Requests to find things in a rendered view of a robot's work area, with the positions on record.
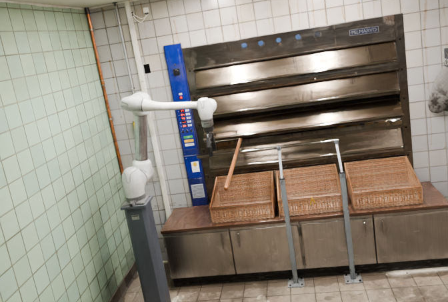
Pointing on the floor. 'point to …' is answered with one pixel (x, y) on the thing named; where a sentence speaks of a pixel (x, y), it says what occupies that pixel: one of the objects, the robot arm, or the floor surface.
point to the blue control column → (172, 52)
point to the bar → (289, 212)
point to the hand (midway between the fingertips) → (213, 152)
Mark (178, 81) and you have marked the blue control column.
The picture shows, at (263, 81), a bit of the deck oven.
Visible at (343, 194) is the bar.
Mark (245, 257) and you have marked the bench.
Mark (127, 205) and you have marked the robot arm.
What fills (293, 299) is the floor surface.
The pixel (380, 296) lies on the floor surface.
